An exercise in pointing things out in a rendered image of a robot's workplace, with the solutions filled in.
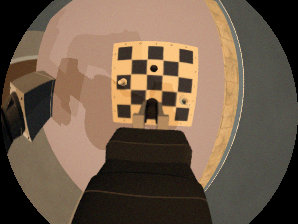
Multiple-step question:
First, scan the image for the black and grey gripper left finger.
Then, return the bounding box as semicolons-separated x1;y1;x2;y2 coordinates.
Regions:
132;101;148;129

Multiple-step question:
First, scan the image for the tan and dark brown chessboard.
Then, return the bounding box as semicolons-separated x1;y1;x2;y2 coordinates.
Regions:
112;41;198;126

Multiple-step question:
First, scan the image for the black pawn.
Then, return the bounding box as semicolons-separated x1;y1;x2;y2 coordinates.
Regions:
150;65;158;72

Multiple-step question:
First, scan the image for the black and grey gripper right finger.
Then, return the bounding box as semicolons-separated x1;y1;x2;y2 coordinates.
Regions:
155;102;170;130

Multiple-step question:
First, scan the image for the white pawn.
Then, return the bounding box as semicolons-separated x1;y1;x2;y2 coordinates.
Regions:
118;79;127;86

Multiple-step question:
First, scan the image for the white queen chess piece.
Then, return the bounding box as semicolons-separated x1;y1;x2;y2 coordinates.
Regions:
179;95;193;108

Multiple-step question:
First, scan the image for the black chess queen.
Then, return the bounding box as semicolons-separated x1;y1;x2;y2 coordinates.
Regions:
146;98;158;119

